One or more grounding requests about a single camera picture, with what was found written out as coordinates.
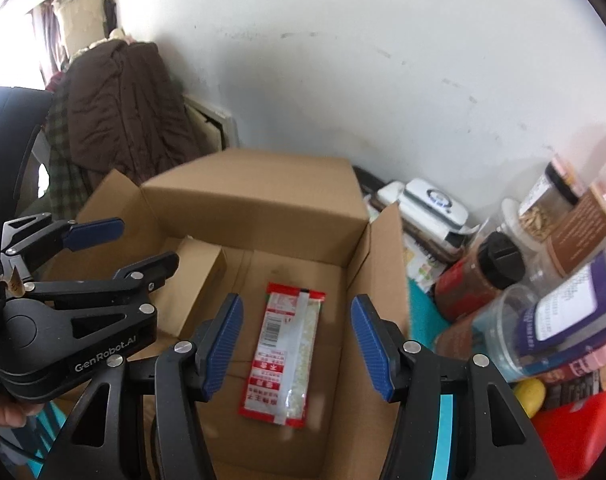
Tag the red white snack packet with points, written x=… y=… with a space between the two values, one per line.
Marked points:
x=263 y=377

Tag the cream framed panel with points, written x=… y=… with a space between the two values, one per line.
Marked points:
x=213 y=120

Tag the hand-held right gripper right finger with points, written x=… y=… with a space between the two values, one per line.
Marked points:
x=373 y=350

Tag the white device with round display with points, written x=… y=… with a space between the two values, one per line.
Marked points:
x=433 y=205

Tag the large cardboard box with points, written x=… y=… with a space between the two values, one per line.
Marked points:
x=263 y=200

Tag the purple label clear jar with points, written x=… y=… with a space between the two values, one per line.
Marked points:
x=568 y=310

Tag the red canister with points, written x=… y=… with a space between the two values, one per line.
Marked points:
x=578 y=435

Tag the beige cardboard sheet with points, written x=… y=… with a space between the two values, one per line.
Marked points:
x=83 y=20

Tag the brown quilted coat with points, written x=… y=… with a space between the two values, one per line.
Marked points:
x=128 y=110

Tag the pink canister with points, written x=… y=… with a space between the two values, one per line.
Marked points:
x=578 y=375

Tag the clear jar of seeds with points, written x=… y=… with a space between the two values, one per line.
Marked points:
x=543 y=210

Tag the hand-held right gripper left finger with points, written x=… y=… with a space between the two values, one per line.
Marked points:
x=223 y=347

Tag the red-brown jar with black lid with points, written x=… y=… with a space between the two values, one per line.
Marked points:
x=463 y=285

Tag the person's left hand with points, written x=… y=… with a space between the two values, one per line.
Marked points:
x=5 y=410

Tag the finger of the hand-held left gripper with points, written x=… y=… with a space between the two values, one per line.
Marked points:
x=143 y=270
x=95 y=232

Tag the yellow-green apple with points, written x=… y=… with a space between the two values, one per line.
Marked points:
x=529 y=397

